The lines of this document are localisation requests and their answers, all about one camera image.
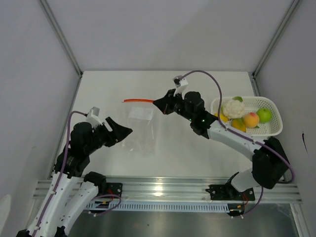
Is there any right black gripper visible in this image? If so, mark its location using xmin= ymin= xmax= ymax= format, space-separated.
xmin=153 ymin=89 xmax=194 ymax=122

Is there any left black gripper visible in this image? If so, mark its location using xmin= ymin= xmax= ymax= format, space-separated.
xmin=85 ymin=116 xmax=132 ymax=154

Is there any clear zip top bag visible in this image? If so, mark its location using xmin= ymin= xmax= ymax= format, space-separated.
xmin=119 ymin=98 xmax=156 ymax=157

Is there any white cauliflower with leaves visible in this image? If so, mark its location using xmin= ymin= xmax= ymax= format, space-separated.
xmin=221 ymin=96 xmax=245 ymax=119

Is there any yellow green mango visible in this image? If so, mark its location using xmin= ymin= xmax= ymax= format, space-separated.
xmin=231 ymin=118 xmax=246 ymax=132

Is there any orange pink peach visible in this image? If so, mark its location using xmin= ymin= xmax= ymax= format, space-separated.
xmin=243 ymin=112 xmax=260 ymax=128

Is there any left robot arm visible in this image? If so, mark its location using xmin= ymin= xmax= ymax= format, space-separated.
xmin=17 ymin=116 xmax=132 ymax=237

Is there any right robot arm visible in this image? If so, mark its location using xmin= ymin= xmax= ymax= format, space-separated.
xmin=153 ymin=89 xmax=291 ymax=200

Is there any green apple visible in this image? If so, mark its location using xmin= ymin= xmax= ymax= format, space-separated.
xmin=256 ymin=108 xmax=272 ymax=123

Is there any white perforated plastic basket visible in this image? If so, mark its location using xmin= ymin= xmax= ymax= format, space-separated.
xmin=210 ymin=96 xmax=283 ymax=137

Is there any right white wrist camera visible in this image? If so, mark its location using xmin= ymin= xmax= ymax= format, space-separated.
xmin=173 ymin=76 xmax=188 ymax=96

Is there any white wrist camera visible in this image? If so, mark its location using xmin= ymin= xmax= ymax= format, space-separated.
xmin=86 ymin=107 xmax=102 ymax=128
xmin=173 ymin=76 xmax=188 ymax=96

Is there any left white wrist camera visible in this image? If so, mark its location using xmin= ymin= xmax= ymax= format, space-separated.
xmin=86 ymin=107 xmax=102 ymax=128

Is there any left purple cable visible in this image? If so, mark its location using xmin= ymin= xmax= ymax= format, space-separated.
xmin=34 ymin=111 xmax=123 ymax=230

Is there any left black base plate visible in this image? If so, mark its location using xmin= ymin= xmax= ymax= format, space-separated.
xmin=98 ymin=183 xmax=123 ymax=197

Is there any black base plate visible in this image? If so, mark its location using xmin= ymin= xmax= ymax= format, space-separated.
xmin=205 ymin=184 xmax=255 ymax=201
xmin=98 ymin=183 xmax=123 ymax=197

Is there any aluminium mounting rail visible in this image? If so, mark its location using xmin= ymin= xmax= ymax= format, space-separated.
xmin=33 ymin=175 xmax=303 ymax=204

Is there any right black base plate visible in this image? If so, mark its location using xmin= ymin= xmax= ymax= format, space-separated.
xmin=205 ymin=184 xmax=255 ymax=201

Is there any white slotted cable duct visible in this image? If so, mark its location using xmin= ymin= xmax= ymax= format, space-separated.
xmin=85 ymin=200 xmax=244 ymax=213

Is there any left aluminium frame post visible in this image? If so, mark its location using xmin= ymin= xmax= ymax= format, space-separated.
xmin=38 ymin=0 xmax=83 ymax=78

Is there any aluminium frame post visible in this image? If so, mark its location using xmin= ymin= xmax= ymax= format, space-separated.
xmin=252 ymin=0 xmax=302 ymax=80
xmin=38 ymin=0 xmax=83 ymax=78

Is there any right aluminium frame post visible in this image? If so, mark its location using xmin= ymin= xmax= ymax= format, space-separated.
xmin=252 ymin=0 xmax=302 ymax=80

